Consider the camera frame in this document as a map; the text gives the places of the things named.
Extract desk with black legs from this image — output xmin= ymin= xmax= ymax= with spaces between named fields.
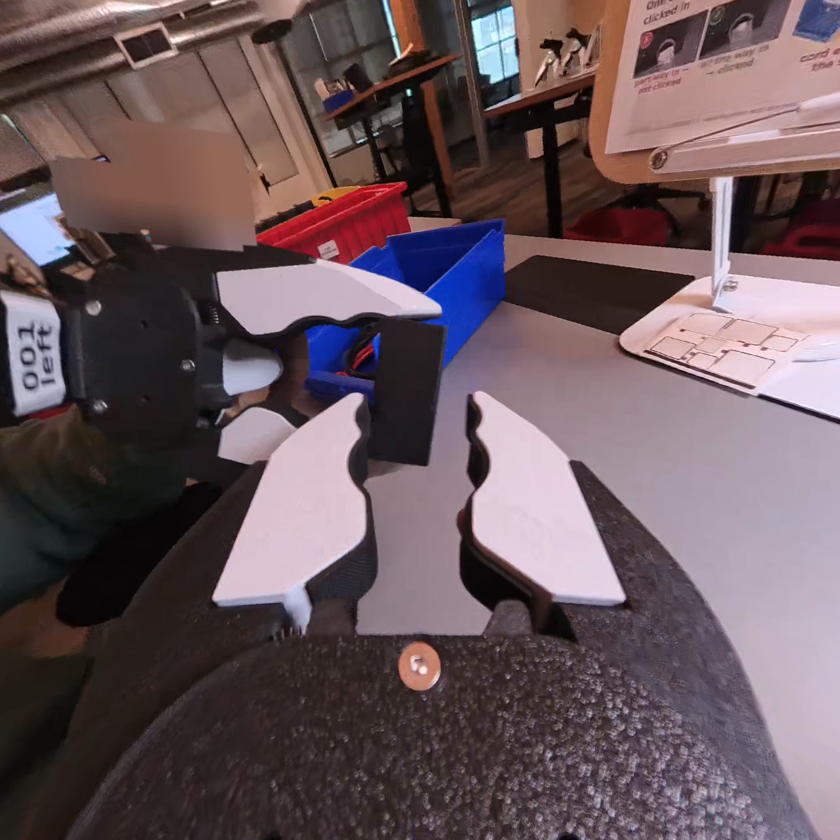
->
xmin=483 ymin=70 xmax=597 ymax=238

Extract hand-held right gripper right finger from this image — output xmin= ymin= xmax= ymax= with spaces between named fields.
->
xmin=457 ymin=392 xmax=627 ymax=642

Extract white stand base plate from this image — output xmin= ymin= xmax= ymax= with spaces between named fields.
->
xmin=619 ymin=273 xmax=840 ymax=422

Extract black table mat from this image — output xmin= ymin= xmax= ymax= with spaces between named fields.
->
xmin=504 ymin=254 xmax=697 ymax=337

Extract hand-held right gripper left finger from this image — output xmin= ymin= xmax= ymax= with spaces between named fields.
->
xmin=211 ymin=392 xmax=379 ymax=636

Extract white stand post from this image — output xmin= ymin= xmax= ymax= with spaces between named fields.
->
xmin=710 ymin=176 xmax=737 ymax=313

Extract standing desk with brown top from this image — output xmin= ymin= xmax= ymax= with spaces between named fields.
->
xmin=323 ymin=54 xmax=462 ymax=219

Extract red ethernet cable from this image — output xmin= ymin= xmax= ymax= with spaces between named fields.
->
xmin=343 ymin=338 xmax=380 ymax=380

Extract white and black spray bottles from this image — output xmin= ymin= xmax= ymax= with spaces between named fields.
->
xmin=534 ymin=25 xmax=602 ymax=88

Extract black floor lamp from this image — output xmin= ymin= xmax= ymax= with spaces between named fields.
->
xmin=252 ymin=19 xmax=332 ymax=193

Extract blue plastic bin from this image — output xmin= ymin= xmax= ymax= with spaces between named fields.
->
xmin=303 ymin=219 xmax=507 ymax=404

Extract person's left forearm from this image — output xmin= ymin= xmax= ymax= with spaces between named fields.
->
xmin=0 ymin=407 xmax=193 ymax=615

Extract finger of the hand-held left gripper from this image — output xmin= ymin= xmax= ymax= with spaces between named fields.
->
xmin=217 ymin=406 xmax=298 ymax=465
xmin=215 ymin=247 xmax=442 ymax=396

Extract computer screen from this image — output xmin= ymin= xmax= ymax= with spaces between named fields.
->
xmin=0 ymin=189 xmax=77 ymax=267

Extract white ceiling air vent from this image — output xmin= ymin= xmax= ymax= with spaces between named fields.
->
xmin=114 ymin=22 xmax=179 ymax=70

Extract red plastic bin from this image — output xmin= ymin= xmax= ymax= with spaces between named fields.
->
xmin=255 ymin=182 xmax=412 ymax=265

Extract black network switch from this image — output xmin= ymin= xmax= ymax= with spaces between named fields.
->
xmin=366 ymin=318 xmax=448 ymax=467

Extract instruction sheet on wooden stand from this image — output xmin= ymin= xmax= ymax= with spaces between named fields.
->
xmin=588 ymin=0 xmax=840 ymax=186

